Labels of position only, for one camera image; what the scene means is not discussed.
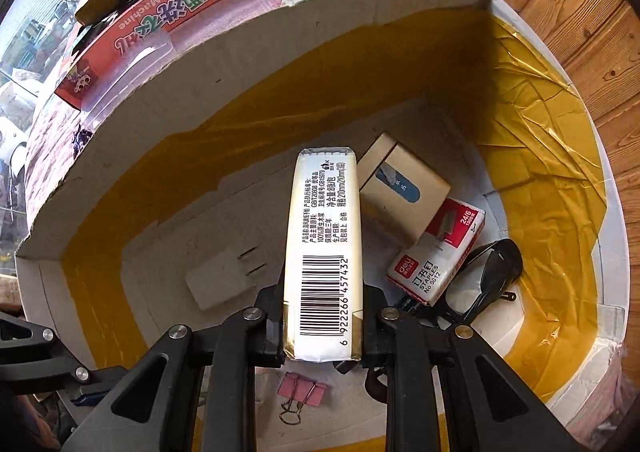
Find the gold tin box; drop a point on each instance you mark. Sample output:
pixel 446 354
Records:
pixel 400 218

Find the black glasses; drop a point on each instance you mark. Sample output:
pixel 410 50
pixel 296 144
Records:
pixel 505 257

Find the pink binder clip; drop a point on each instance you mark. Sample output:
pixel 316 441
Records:
pixel 305 389

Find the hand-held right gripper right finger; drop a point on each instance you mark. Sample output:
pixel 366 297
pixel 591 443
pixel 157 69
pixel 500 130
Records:
pixel 372 332

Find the white charger plug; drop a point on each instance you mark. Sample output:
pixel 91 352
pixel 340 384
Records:
pixel 215 279

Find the red white staples box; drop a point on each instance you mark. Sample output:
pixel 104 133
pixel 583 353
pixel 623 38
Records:
pixel 430 272

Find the cream tissue packet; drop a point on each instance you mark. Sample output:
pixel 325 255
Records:
pixel 320 232

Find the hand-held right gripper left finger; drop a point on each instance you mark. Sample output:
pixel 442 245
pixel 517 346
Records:
pixel 272 327

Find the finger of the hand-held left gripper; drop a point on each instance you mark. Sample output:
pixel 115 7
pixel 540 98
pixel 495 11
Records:
pixel 60 372

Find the small dark purple toy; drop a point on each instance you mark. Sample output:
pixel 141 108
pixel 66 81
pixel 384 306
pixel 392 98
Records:
pixel 82 141

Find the white cardboard box yellow tape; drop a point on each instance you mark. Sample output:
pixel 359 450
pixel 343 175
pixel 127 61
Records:
pixel 175 107

